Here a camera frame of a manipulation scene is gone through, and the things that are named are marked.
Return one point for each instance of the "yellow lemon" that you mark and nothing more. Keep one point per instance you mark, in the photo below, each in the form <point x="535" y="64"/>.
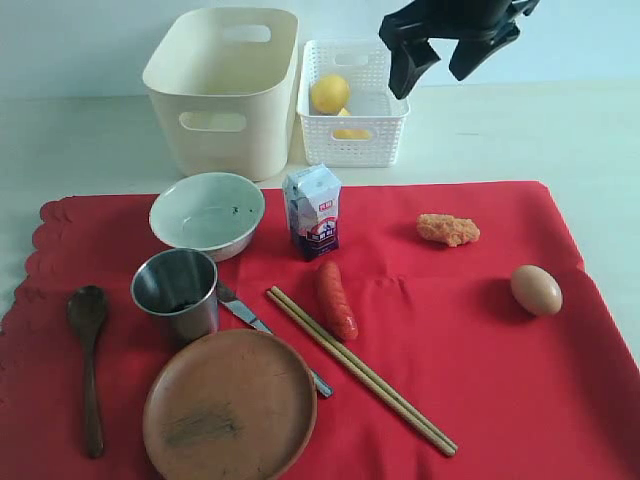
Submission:
<point x="330" y="94"/>

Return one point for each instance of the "metal table knife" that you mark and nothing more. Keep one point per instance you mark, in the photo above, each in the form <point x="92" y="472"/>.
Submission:
<point x="240" y="310"/>

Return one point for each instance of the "orange fried chicken nugget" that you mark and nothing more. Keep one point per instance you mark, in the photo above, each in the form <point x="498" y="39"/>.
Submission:
<point x="447" y="229"/>

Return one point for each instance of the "upper wooden chopstick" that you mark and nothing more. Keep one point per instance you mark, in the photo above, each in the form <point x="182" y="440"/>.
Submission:
<point x="370" y="370"/>

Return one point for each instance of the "stainless steel cup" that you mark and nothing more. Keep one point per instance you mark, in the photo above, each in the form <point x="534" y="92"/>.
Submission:
<point x="179" y="286"/>

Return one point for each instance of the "red tablecloth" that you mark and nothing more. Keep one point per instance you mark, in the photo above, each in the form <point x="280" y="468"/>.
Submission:
<point x="523" y="396"/>

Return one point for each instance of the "pale green ceramic bowl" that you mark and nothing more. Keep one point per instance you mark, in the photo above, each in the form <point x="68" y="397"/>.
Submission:
<point x="216" y="213"/>

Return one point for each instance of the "wooden chopstick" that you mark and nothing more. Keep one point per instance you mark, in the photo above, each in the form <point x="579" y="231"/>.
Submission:
<point x="370" y="370"/>
<point x="360" y="375"/>

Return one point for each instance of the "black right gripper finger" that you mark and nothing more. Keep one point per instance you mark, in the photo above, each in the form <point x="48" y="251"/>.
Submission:
<point x="409" y="61"/>
<point x="468" y="55"/>

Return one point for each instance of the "blue white milk carton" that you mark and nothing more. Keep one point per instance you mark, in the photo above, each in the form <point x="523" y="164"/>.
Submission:
<point x="311" y="199"/>

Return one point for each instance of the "brown egg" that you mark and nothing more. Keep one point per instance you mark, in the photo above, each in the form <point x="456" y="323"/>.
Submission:
<point x="535" y="290"/>

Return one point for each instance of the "brown clay plate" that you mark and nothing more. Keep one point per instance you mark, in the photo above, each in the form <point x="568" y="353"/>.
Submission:
<point x="239" y="404"/>

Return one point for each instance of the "yellow cheese wedge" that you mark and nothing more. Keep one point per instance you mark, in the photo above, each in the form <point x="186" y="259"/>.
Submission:
<point x="351" y="134"/>

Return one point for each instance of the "red sausage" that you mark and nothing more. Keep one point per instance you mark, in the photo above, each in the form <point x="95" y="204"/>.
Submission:
<point x="338" y="316"/>

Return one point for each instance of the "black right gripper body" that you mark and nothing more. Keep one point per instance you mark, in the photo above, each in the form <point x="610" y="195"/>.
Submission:
<point x="473" y="20"/>

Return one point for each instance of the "cream plastic tub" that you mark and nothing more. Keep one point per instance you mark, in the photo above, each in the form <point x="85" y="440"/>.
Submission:
<point x="223" y="84"/>

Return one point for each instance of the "dark wooden spoon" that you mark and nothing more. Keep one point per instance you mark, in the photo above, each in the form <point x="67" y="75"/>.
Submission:
<point x="87" y="311"/>

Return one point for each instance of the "lower wooden chopstick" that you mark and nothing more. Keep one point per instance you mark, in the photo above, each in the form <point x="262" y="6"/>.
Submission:
<point x="360" y="375"/>

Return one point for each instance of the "white perforated plastic basket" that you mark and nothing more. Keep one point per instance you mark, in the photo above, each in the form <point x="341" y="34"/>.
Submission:
<point x="365" y="64"/>

